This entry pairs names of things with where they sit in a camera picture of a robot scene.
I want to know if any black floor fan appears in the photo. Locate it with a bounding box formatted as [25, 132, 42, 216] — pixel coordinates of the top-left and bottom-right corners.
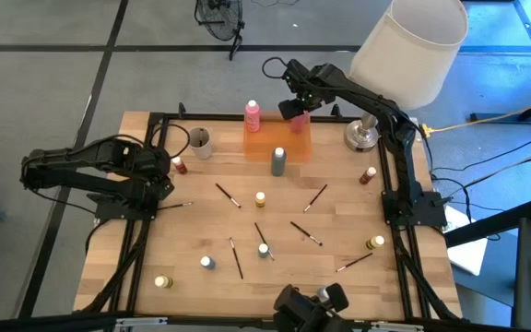
[194, 0, 246, 62]

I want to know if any large pink paint bottle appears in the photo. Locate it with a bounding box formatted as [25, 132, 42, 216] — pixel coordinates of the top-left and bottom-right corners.
[243, 99, 262, 134]

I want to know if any white flat panel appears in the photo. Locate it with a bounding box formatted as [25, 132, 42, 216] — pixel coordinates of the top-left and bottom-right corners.
[444, 205, 490, 278]

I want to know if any yellow extension cable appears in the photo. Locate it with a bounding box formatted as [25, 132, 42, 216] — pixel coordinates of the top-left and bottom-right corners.
[419, 94, 531, 138]

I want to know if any table lamp with cream shade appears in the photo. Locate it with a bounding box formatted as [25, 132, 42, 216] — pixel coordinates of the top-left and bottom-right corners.
[343, 0, 470, 154]

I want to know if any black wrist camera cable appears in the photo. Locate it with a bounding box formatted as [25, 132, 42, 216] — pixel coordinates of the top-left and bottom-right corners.
[152, 123, 192, 160]
[261, 56, 290, 80]

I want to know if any black aluminium table frame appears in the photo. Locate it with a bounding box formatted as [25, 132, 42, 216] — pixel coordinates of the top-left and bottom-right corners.
[74, 101, 465, 332]

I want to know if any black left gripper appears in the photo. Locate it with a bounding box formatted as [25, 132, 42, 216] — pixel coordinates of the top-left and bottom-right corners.
[129, 146, 175, 200]

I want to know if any white plastic cup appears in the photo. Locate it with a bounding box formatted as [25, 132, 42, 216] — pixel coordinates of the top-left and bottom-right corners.
[187, 126, 213, 160]

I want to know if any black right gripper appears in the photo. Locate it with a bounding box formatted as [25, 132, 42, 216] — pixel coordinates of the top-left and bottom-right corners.
[277, 62, 340, 121]

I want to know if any black metal bar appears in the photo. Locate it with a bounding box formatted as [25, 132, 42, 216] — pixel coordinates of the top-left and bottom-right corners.
[443, 197, 531, 249]

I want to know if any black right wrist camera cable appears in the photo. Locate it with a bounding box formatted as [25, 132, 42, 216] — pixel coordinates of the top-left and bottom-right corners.
[261, 56, 290, 80]

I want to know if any large grey paint bottle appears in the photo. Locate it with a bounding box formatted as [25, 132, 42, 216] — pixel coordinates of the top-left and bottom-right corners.
[270, 147, 288, 177]

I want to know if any translucent orange tray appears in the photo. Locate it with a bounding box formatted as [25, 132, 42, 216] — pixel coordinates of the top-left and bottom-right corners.
[242, 110, 313, 163]

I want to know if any black left wrist camera cable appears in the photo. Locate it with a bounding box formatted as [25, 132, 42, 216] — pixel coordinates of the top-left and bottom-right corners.
[152, 123, 192, 160]

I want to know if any large red paint bottle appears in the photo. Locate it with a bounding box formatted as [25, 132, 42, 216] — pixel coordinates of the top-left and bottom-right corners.
[288, 113, 312, 135]

